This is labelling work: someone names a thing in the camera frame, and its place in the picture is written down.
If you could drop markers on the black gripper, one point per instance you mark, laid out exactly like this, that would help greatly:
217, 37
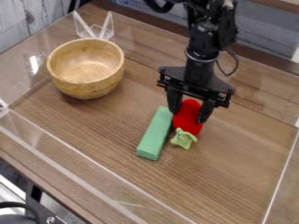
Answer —
195, 80

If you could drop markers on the red plush strawberry toy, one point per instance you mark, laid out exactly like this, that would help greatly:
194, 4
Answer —
185, 123

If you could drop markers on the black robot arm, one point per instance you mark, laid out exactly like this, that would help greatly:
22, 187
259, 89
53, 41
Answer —
213, 32

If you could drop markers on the green rectangular block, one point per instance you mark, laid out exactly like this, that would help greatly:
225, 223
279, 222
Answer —
153, 141

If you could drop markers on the wooden bowl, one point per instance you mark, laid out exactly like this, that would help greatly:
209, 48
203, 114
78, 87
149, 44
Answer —
86, 67

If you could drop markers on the black metal table leg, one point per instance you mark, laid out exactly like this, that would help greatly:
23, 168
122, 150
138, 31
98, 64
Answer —
45, 215

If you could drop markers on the clear acrylic corner bracket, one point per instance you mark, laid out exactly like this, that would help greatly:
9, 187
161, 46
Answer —
94, 31

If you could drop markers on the clear acrylic tray wall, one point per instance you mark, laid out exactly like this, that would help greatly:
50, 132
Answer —
85, 185

